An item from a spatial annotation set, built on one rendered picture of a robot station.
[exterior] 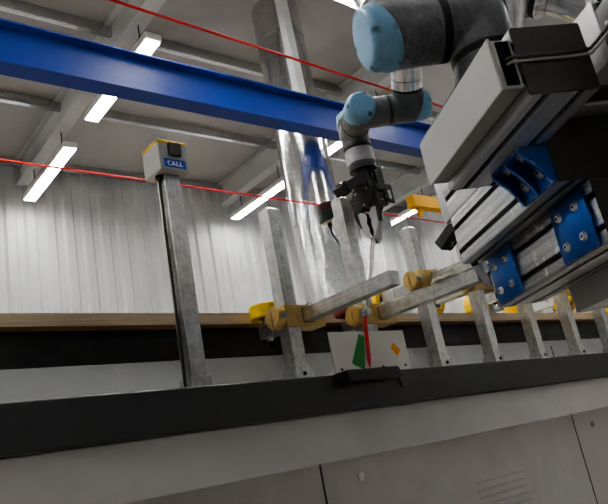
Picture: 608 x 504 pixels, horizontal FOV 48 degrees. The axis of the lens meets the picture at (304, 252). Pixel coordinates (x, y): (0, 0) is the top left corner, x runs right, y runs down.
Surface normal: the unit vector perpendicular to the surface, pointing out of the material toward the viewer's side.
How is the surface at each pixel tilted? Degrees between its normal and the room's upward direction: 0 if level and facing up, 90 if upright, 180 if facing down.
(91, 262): 90
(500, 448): 90
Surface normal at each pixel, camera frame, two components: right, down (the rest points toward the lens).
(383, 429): 0.63, -0.34
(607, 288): -0.97, 0.13
